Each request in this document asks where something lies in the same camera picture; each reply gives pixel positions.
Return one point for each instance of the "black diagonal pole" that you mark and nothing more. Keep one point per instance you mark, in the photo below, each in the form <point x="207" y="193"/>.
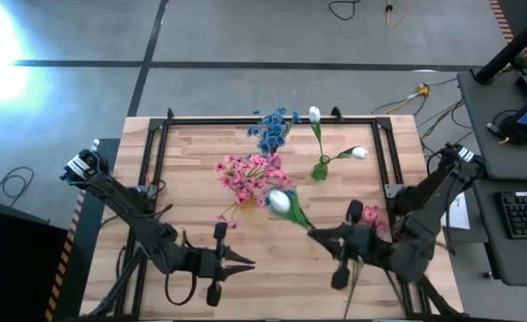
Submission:
<point x="513" y="44"/>

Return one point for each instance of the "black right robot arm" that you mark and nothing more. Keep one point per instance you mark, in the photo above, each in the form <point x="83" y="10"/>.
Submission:
<point x="424" y="223"/>

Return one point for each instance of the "black computer keyboard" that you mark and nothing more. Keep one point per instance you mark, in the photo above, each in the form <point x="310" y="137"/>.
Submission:
<point x="524" y="214"/>

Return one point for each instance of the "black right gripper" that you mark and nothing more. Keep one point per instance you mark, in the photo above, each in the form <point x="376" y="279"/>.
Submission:
<point x="361" y="250"/>

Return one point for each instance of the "grey desk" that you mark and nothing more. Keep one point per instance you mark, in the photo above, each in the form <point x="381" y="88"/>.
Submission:
<point x="482" y="134"/>
<point x="513" y="259"/>

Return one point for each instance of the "yellow glass vase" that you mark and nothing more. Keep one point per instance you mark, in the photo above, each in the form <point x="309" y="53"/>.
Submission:
<point x="247" y="205"/>

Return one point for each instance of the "black metal table frame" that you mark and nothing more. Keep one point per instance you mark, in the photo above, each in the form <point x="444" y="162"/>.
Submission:
<point x="200" y="121"/>

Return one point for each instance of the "black cabinet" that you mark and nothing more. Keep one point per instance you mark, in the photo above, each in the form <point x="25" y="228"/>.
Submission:
<point x="12" y="277"/>

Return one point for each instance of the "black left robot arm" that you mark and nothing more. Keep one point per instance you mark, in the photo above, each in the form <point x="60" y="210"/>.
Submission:
<point x="124" y="205"/>

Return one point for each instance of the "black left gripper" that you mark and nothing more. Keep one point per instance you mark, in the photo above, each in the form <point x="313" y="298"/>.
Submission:
<point x="200" y="264"/>

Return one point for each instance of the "green glass vase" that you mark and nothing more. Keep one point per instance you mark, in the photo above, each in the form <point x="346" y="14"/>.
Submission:
<point x="320" y="171"/>

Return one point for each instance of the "orange black hazard tape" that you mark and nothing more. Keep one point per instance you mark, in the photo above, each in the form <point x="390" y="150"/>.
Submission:
<point x="500" y="18"/>

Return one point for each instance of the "small black desk foot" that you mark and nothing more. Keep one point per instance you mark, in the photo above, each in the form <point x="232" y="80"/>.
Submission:
<point x="487" y="274"/>

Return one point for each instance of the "white paper sheet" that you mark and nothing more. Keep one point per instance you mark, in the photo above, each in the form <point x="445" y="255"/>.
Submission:
<point x="462" y="214"/>

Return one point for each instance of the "black hazard-striped floor mat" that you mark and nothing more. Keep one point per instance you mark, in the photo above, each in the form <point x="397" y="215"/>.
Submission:
<point x="77" y="268"/>

